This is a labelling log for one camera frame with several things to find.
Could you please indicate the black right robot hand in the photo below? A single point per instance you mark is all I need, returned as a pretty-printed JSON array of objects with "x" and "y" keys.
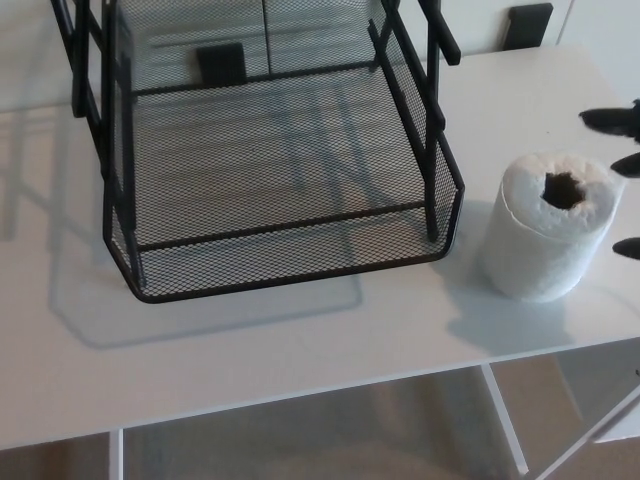
[{"x": 617, "y": 122}]

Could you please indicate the white toilet paper roll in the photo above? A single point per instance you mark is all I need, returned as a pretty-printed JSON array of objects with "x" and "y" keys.
[{"x": 540, "y": 250}]

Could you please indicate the white cabinet row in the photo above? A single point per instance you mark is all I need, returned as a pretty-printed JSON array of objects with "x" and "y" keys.
[{"x": 480, "y": 20}]

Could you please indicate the white metal frame desk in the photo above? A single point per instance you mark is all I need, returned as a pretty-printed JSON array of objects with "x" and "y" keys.
[{"x": 300, "y": 350}]

